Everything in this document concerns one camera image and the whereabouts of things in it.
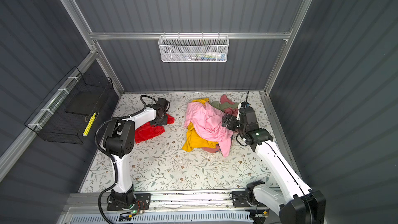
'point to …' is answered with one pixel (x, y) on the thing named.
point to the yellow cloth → (192, 142)
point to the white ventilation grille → (236, 218)
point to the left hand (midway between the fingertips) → (159, 122)
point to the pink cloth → (205, 122)
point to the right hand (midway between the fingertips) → (231, 120)
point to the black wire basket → (64, 116)
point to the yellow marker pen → (89, 124)
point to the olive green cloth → (222, 107)
